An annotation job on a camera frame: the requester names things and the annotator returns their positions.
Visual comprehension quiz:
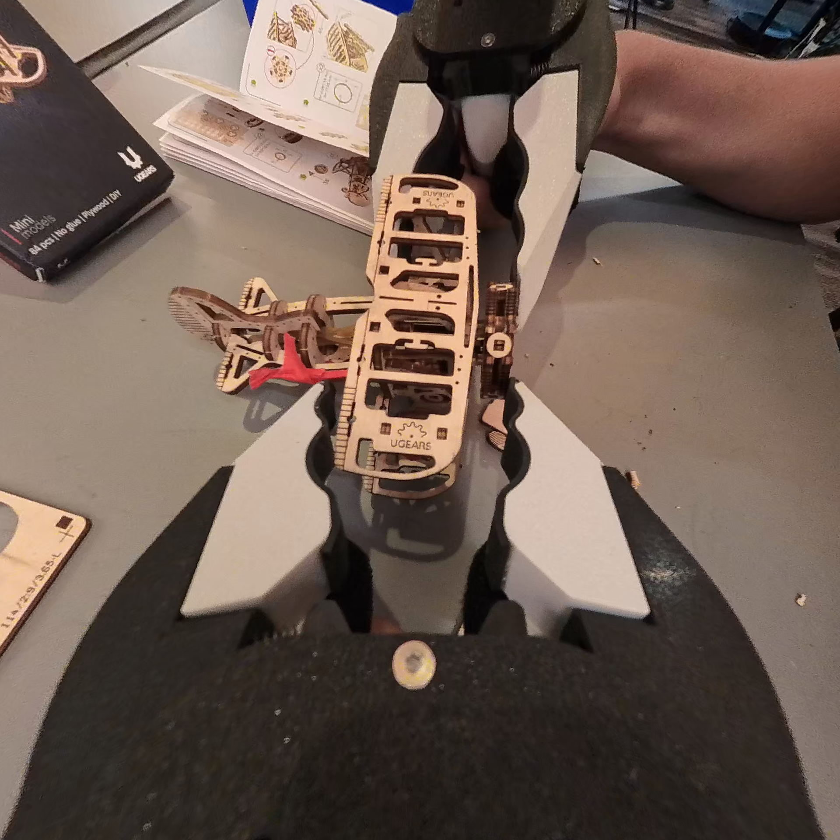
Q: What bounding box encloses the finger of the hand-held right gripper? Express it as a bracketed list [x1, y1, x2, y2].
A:
[375, 80, 476, 227]
[489, 66, 586, 329]

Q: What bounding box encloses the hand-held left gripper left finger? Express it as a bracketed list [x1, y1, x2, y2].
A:
[178, 381, 375, 634]

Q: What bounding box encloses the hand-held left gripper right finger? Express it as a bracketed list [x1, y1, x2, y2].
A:
[459, 381, 652, 637]

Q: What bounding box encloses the wooden model biplane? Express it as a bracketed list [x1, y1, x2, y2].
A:
[168, 172, 522, 500]

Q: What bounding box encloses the person's right forearm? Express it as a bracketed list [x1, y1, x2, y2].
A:
[594, 29, 840, 224]

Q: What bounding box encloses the grey desk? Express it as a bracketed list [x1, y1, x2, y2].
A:
[0, 0, 840, 840]

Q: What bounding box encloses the person's right hand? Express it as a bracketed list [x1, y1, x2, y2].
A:
[462, 171, 513, 231]

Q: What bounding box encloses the white instruction booklet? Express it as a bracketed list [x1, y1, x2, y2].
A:
[139, 0, 414, 234]

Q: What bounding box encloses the blue plastic bin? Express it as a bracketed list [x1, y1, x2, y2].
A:
[241, 0, 416, 28]

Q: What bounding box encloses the wooden parts sheet with holes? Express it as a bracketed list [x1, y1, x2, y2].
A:
[0, 489, 91, 657]

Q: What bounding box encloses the black model kit box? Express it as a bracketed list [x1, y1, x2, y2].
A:
[0, 0, 175, 283]

